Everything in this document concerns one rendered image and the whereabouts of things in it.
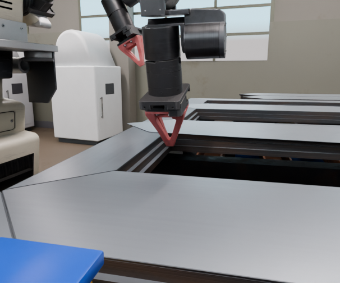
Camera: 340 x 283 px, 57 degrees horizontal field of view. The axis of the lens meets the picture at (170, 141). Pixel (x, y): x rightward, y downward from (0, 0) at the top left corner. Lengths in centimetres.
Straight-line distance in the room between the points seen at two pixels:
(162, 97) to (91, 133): 384
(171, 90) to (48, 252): 37
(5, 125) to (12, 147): 7
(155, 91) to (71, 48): 397
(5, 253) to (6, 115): 79
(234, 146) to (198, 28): 26
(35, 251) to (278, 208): 21
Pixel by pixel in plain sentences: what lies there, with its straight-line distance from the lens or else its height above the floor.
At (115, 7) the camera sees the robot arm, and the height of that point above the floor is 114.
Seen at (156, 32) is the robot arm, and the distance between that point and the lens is 48.
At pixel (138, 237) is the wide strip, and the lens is 25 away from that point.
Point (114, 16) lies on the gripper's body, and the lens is 92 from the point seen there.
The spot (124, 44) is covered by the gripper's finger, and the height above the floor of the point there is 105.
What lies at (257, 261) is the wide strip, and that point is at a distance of 23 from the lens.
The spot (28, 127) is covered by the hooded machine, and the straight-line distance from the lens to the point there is 577.
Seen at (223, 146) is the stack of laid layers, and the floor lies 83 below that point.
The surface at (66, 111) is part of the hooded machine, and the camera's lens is 452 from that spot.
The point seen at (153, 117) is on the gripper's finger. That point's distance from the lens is 52.
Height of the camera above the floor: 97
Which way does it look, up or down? 12 degrees down
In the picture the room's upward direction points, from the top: straight up
